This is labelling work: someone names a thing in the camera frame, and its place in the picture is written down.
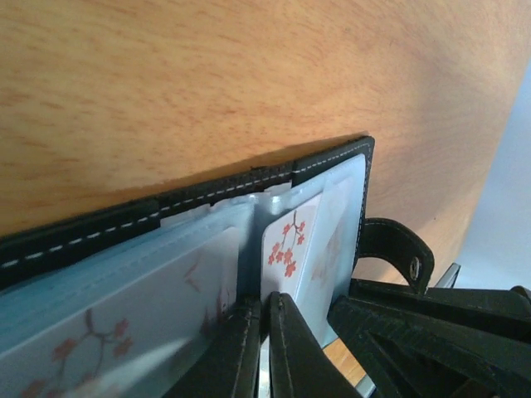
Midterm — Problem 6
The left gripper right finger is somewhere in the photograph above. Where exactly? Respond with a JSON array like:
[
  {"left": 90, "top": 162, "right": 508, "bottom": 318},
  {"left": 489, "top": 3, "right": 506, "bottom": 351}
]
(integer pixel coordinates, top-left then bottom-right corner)
[{"left": 269, "top": 292, "right": 360, "bottom": 397}]

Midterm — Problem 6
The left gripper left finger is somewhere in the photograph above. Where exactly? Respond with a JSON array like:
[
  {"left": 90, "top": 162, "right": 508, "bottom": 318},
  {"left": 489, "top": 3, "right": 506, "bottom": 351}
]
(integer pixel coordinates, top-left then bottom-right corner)
[{"left": 164, "top": 297, "right": 261, "bottom": 397}]

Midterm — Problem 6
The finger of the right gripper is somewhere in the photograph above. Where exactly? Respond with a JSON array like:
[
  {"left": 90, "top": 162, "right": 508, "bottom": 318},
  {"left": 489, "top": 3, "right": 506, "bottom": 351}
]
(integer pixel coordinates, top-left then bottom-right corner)
[
  {"left": 328, "top": 296, "right": 530, "bottom": 397},
  {"left": 350, "top": 279, "right": 530, "bottom": 332}
]

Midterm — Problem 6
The cherry blossom card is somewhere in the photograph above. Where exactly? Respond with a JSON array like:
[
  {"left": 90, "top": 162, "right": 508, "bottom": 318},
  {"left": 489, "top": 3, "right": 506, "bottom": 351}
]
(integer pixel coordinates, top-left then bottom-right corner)
[
  {"left": 295, "top": 177, "right": 363, "bottom": 347},
  {"left": 1, "top": 227, "right": 240, "bottom": 397},
  {"left": 261, "top": 194, "right": 322, "bottom": 303}
]

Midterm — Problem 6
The black leather card holder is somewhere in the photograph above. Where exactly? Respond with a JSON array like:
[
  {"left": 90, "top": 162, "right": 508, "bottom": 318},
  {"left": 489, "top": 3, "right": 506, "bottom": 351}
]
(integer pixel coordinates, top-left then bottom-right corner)
[{"left": 1, "top": 137, "right": 434, "bottom": 397}]

